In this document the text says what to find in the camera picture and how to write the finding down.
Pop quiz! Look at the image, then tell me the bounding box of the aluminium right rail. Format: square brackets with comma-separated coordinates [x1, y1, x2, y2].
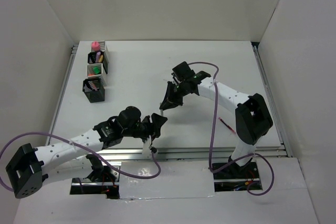
[251, 42, 293, 157]

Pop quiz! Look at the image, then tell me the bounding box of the aluminium front rail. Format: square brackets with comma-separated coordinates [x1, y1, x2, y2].
[98, 145, 288, 161]

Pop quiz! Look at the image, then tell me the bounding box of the pink glue stick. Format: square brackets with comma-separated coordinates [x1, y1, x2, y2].
[91, 41, 100, 51]

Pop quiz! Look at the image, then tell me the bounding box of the pink pen refill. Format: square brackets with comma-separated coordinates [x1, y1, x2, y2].
[89, 81, 98, 91]

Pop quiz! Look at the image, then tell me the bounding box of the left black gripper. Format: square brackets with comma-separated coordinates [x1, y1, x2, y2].
[122, 112, 167, 146]

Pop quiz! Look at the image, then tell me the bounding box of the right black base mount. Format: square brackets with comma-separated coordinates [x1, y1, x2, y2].
[213, 160, 262, 192]

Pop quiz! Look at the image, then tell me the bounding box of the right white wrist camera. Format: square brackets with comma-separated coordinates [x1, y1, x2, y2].
[171, 72, 181, 84]

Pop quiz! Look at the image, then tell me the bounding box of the white slotted container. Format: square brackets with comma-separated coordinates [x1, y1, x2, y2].
[98, 41, 109, 54]
[87, 63, 107, 87]

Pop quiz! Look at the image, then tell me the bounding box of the white foil cover plate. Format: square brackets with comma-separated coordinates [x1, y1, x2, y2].
[119, 161, 215, 199]

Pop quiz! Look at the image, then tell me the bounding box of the green capped black highlighter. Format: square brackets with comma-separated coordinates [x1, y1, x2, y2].
[92, 67, 101, 75]

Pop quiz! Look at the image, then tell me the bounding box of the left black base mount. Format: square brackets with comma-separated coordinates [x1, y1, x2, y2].
[70, 154, 120, 199]

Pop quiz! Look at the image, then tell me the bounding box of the black slotted container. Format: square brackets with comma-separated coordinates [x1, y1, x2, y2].
[82, 78, 105, 103]
[87, 50, 109, 73]

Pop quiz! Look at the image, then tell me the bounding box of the near black slotted container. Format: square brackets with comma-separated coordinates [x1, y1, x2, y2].
[82, 78, 105, 103]

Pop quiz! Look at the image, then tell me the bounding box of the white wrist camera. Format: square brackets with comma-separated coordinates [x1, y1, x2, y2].
[142, 136, 158, 159]
[171, 72, 181, 84]

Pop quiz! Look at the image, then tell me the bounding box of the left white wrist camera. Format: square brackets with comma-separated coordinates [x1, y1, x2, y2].
[142, 136, 158, 159]

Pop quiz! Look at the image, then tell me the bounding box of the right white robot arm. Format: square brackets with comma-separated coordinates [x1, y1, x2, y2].
[160, 61, 273, 178]

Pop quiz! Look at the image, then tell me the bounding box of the far black slotted container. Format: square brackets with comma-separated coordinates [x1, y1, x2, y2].
[87, 50, 109, 73]

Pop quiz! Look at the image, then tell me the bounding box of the near white slotted container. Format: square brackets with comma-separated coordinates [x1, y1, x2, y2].
[87, 63, 107, 87]

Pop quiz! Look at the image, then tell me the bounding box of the aluminium rail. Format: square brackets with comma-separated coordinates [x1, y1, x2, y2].
[251, 42, 293, 157]
[98, 145, 288, 161]

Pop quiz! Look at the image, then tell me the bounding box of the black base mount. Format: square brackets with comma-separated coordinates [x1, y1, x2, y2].
[213, 160, 262, 192]
[70, 154, 120, 199]

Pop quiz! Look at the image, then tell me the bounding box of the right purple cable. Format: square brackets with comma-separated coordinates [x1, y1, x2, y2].
[187, 62, 275, 196]

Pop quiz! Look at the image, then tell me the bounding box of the red pen refill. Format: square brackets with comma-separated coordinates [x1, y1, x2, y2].
[218, 117, 236, 134]

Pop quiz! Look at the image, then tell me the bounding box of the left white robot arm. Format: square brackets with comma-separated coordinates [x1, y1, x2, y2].
[4, 106, 167, 199]

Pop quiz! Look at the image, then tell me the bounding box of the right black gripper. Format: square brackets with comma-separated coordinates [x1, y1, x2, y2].
[160, 81, 188, 111]

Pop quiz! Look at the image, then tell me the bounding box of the far white slotted container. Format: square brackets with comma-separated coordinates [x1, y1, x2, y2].
[98, 41, 109, 54]

